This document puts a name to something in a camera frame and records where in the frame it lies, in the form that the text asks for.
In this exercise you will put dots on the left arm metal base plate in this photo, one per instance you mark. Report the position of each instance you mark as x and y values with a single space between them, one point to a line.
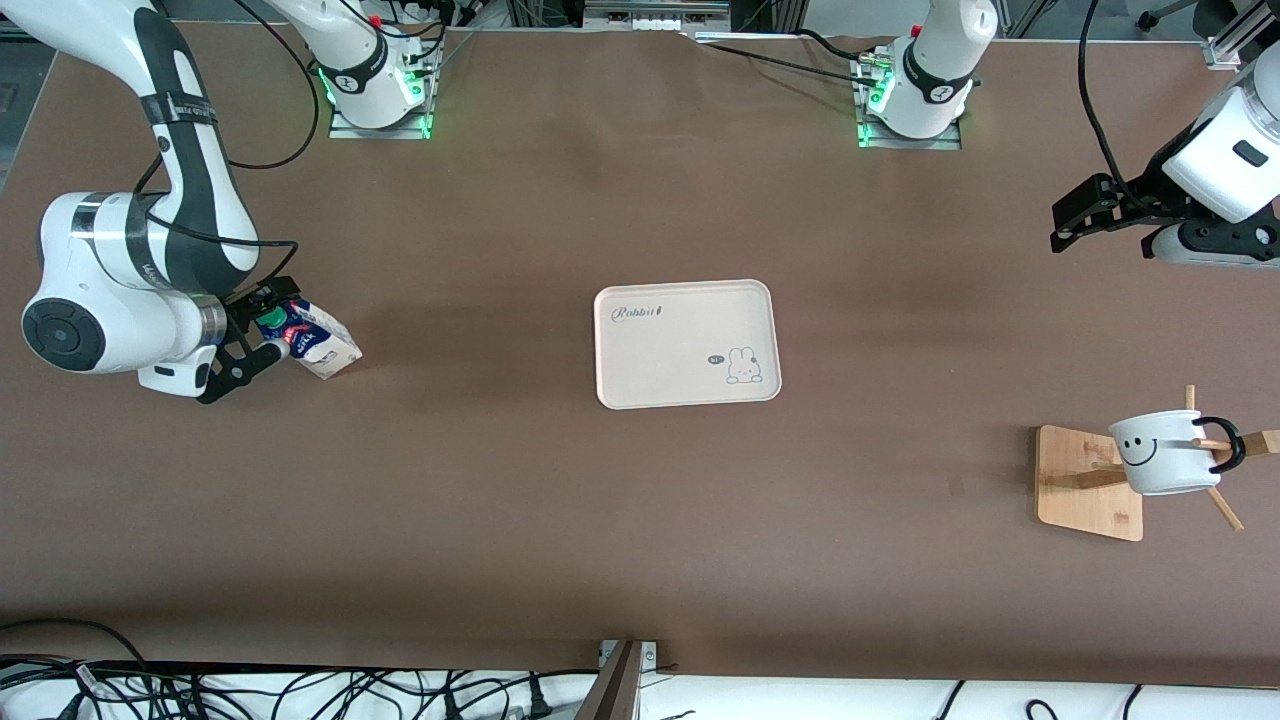
910 143

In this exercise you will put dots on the cream rabbit print tray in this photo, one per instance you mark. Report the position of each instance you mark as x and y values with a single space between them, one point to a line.
680 360

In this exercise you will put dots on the blue white milk carton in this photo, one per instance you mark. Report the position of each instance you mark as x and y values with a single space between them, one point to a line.
325 350

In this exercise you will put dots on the grey metal profile post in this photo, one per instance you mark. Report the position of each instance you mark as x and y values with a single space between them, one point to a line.
615 690

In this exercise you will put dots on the black office chair base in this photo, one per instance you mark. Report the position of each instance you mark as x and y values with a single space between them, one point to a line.
1160 15

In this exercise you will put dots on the small metal corner bracket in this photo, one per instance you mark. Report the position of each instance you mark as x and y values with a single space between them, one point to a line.
650 655

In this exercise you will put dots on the aluminium frame profile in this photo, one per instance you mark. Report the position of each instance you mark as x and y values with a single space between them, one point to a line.
1235 45

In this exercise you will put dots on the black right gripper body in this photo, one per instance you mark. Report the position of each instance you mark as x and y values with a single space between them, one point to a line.
243 310

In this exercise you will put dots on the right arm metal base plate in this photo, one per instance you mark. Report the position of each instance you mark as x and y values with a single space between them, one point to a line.
350 133

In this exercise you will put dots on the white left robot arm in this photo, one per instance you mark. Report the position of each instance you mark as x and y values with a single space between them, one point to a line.
940 60

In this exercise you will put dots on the white smiley face cup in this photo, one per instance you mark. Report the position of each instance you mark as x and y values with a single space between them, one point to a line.
1160 460

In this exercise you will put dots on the wooden mug stand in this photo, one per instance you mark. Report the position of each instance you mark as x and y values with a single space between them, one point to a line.
1085 500

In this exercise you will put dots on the brown table cover sheet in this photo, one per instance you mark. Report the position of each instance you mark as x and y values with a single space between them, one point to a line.
500 520

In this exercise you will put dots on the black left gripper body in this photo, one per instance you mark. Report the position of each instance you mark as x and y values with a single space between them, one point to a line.
1147 195

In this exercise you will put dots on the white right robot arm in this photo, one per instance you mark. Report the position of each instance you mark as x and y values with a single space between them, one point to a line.
85 250

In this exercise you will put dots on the grey metal frame rail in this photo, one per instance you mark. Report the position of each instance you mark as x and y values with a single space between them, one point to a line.
655 10

